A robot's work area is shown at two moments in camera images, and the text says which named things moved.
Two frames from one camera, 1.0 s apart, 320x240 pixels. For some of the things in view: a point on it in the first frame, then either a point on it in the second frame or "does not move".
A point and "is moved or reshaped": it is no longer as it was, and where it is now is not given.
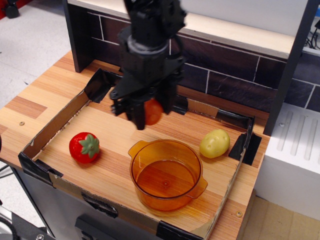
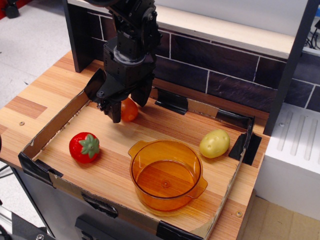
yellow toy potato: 214,143 does not move
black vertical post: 310,12 does not move
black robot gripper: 149,70 → 120,79
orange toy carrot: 153,111 is moved or reshaped
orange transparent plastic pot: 167,174 does not move
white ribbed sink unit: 289,175 does not move
